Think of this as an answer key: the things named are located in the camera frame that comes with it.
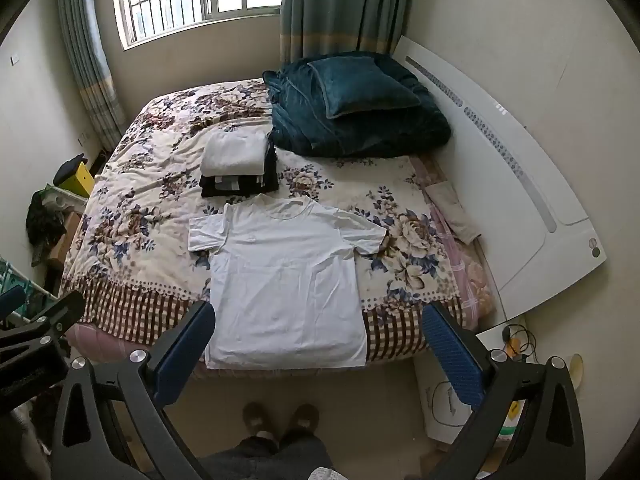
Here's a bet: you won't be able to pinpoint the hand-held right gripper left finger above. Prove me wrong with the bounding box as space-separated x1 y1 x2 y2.
50 301 217 480

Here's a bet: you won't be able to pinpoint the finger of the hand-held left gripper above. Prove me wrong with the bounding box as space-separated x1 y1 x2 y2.
0 290 87 358
0 286 26 319

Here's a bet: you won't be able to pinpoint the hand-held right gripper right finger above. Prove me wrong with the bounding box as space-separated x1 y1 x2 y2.
405 301 586 480

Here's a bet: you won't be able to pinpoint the white t-shirt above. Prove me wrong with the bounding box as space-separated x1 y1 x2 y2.
188 194 388 372

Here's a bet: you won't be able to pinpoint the dark green clothes pile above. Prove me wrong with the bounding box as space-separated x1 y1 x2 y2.
25 189 68 267

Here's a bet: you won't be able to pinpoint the green metal rack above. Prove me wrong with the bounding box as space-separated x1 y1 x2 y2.
0 255 61 325

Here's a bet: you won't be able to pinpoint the white nightstand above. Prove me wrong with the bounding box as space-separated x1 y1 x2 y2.
414 316 532 443

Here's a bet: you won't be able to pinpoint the cardboard box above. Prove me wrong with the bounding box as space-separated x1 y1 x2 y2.
46 210 85 273

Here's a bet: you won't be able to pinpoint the green white bag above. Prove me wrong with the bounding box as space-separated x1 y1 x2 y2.
492 399 524 441

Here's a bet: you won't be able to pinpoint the person's brown slipper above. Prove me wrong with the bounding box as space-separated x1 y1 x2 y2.
289 403 321 435
243 402 274 435

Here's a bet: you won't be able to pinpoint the pale yellow round plate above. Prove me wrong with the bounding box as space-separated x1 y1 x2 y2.
569 353 585 392

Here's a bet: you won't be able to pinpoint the yellow box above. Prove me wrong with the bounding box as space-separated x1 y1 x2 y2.
53 154 97 197

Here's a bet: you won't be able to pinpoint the person's legs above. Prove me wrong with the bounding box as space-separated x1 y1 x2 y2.
199 432 337 480

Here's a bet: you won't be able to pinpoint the small beige cloth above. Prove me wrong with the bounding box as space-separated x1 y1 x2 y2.
425 182 483 246

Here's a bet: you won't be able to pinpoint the floral plaid-edged blanket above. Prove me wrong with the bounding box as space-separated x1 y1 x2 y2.
61 79 466 365

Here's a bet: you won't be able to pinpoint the white bed headboard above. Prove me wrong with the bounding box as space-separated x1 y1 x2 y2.
390 35 608 322

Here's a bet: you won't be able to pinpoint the folded black garment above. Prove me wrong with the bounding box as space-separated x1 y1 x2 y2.
200 144 282 199

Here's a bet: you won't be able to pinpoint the folded white garment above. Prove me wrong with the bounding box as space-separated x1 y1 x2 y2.
201 131 269 177

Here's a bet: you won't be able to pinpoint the teal velvet blanket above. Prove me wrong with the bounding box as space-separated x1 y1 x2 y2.
262 52 452 157

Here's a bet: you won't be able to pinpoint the teal striped curtain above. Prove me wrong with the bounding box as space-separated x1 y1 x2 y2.
279 0 415 63
55 0 127 153

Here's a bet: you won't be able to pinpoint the teal velvet pillow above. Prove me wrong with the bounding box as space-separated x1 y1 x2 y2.
306 57 422 121

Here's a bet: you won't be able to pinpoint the black cable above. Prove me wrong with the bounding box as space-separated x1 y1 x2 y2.
501 324 537 362

